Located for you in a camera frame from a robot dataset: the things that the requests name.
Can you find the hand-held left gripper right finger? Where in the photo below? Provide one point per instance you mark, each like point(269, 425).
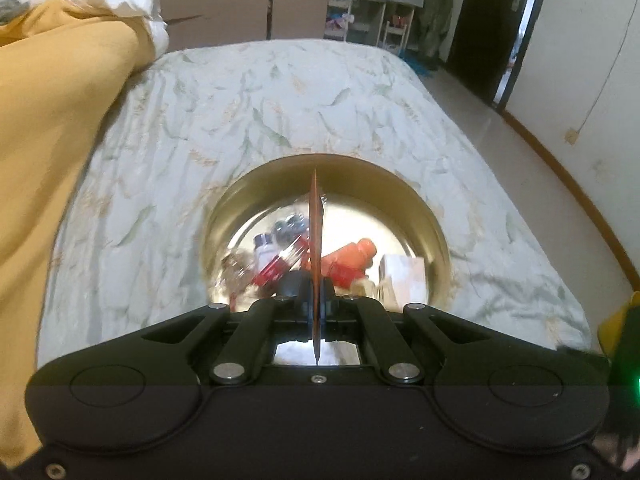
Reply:
point(328, 305)

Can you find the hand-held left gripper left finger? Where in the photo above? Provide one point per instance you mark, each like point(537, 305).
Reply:
point(295, 305)

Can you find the red lighter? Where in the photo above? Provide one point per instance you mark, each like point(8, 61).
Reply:
point(279, 262)

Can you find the orange tube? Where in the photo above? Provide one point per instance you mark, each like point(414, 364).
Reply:
point(350, 260)

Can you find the small purple-capped bottle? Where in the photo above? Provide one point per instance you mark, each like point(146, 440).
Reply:
point(263, 250)

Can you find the clear packet with brown snack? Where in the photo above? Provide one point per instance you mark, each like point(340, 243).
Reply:
point(237, 275)

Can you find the thin orange card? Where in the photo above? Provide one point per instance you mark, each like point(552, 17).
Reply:
point(316, 240)

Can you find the small white box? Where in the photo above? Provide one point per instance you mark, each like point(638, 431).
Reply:
point(402, 275)

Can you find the round yellow tin container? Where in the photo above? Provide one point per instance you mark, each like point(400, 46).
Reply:
point(400, 210)

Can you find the yellow object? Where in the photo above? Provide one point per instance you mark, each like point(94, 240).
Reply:
point(616, 327)

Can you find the floral bed sheet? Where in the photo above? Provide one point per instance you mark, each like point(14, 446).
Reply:
point(250, 110)

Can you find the yellow blanket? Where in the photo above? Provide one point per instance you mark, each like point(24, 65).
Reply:
point(50, 185)

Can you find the cluttered white shelf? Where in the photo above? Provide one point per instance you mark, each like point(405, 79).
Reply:
point(370, 5)

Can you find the green jacket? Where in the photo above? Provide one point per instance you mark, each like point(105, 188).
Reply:
point(436, 20)

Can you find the brown wardrobe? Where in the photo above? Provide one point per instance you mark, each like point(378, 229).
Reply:
point(220, 0)

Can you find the dark door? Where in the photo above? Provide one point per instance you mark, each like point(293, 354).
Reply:
point(480, 20)

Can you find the white pillow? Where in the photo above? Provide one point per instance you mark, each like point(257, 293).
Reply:
point(125, 0)

